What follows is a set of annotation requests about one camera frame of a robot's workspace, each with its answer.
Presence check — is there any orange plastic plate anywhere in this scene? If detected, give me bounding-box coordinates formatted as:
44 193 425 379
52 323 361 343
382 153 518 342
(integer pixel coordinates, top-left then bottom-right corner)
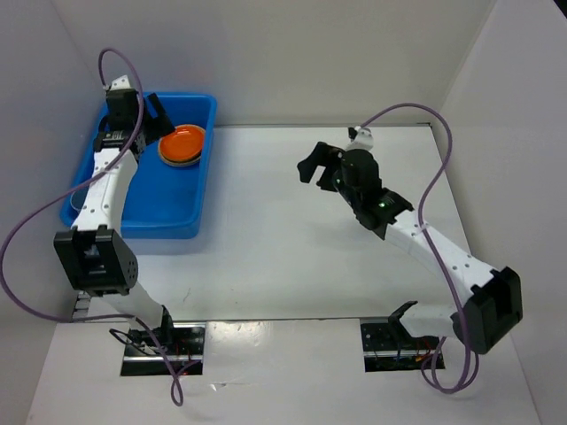
158 124 206 164

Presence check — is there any tan woven wicker tray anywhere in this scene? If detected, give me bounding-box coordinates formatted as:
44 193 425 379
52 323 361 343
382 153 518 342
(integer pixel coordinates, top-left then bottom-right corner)
159 151 201 167

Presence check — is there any blue plastic cup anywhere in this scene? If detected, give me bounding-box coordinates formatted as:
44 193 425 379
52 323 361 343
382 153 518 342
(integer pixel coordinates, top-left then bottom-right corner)
70 188 89 213

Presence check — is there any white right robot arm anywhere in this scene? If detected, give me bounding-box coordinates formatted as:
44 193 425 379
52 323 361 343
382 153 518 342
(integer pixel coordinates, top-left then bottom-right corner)
297 142 523 355

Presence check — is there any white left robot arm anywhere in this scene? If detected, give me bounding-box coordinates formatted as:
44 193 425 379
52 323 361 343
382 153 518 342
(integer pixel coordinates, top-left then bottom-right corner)
54 89 177 354

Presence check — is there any blue plastic bin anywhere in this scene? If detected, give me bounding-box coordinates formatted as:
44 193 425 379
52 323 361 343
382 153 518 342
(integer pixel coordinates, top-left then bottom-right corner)
60 93 217 239

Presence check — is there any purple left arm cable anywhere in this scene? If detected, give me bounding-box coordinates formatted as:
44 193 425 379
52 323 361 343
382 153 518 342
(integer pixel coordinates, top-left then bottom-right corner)
0 47 196 406

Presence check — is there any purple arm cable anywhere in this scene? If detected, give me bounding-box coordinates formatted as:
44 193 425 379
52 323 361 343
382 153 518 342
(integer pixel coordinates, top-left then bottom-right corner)
361 103 480 395
0 47 196 406

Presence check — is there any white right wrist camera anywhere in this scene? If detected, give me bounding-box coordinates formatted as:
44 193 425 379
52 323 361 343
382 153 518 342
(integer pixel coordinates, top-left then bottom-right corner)
345 126 374 151

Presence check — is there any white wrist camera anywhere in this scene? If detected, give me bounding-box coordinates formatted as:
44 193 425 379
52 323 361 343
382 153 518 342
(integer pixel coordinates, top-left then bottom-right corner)
345 126 374 151
105 75 132 92

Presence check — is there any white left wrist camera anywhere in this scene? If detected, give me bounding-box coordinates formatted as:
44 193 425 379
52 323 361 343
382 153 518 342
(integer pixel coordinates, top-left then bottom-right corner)
105 75 132 92

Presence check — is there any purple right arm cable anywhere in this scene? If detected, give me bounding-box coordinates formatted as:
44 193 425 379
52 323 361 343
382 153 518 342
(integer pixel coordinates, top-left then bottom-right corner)
361 103 480 395

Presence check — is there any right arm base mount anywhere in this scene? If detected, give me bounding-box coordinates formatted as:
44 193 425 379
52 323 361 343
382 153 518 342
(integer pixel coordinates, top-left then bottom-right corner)
360 317 439 372

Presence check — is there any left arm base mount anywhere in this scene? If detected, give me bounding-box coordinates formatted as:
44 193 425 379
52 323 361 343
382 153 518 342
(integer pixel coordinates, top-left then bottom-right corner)
112 321 206 377

